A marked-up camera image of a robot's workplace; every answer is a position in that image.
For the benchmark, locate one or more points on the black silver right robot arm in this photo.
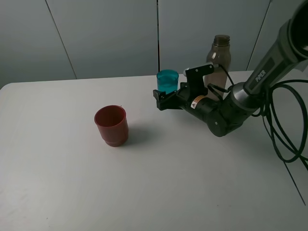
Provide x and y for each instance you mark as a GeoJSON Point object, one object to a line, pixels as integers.
{"type": "Point", "coordinates": [225, 110]}

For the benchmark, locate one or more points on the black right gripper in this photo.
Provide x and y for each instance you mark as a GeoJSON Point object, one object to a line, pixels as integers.
{"type": "Point", "coordinates": [199, 106]}

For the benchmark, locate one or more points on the red plastic cup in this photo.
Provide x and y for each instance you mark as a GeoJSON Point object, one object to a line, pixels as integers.
{"type": "Point", "coordinates": [112, 124]}

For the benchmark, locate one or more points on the smoky translucent plastic bottle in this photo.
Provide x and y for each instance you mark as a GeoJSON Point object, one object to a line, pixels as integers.
{"type": "Point", "coordinates": [220, 55]}

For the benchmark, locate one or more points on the teal translucent plastic cup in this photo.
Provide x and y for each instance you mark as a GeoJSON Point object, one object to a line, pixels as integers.
{"type": "Point", "coordinates": [167, 81]}

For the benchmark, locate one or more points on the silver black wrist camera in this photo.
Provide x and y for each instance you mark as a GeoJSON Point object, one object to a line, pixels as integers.
{"type": "Point", "coordinates": [195, 82]}

